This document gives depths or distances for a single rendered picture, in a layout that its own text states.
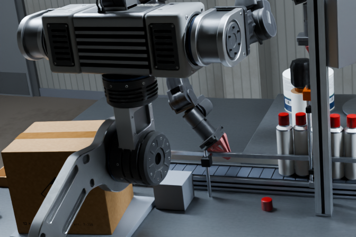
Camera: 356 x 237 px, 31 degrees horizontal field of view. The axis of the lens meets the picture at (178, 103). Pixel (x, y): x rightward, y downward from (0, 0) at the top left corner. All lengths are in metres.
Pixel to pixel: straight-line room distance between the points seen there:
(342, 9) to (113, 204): 0.85
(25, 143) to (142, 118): 0.44
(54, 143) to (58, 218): 0.42
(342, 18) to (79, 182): 0.79
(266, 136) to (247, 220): 0.52
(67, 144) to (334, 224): 0.80
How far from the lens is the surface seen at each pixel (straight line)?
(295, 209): 1.99
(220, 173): 2.12
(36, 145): 1.91
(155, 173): 1.64
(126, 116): 1.58
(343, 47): 1.75
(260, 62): 4.82
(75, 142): 1.88
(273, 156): 2.03
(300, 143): 2.02
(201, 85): 5.34
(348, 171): 2.03
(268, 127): 2.46
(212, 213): 1.99
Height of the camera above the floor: 1.80
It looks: 19 degrees down
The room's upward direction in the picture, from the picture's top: 7 degrees counter-clockwise
